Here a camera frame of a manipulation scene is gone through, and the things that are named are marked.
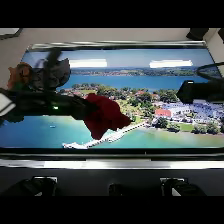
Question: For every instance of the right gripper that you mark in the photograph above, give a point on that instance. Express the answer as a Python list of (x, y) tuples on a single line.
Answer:
[(187, 92)]

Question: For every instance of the red garment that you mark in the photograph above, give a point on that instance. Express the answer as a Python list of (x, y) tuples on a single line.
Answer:
[(106, 115)]

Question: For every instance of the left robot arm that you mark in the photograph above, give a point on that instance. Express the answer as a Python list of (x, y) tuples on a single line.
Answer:
[(36, 103)]

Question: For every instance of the dark grey garment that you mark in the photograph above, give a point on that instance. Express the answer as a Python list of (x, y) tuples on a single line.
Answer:
[(53, 76)]

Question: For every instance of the orange garment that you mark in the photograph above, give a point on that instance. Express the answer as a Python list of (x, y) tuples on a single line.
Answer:
[(20, 75)]

